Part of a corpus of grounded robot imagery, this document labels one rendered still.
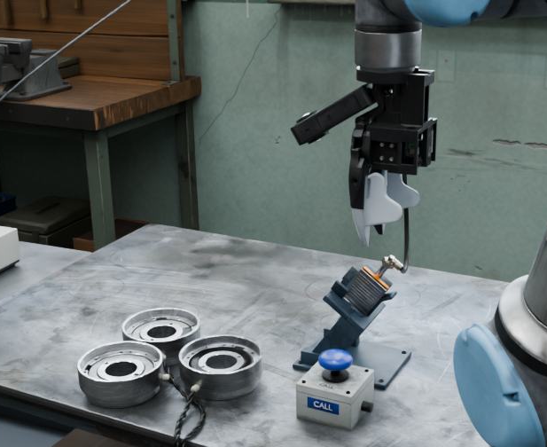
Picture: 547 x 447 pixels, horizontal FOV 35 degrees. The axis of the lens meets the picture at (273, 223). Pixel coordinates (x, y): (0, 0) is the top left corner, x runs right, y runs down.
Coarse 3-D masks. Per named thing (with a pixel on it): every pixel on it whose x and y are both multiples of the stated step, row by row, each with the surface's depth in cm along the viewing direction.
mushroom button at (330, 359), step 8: (328, 352) 102; (336, 352) 102; (344, 352) 102; (320, 360) 102; (328, 360) 101; (336, 360) 101; (344, 360) 101; (352, 360) 102; (328, 368) 101; (336, 368) 100; (344, 368) 101
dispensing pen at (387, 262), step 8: (392, 256) 108; (368, 264) 111; (384, 264) 108; (392, 264) 108; (400, 264) 108; (376, 272) 110; (384, 272) 109; (376, 280) 110; (384, 280) 110; (352, 304) 112
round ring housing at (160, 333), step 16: (128, 320) 120; (144, 320) 122; (176, 320) 122; (192, 320) 121; (128, 336) 115; (144, 336) 117; (160, 336) 121; (176, 336) 117; (192, 336) 116; (176, 352) 115
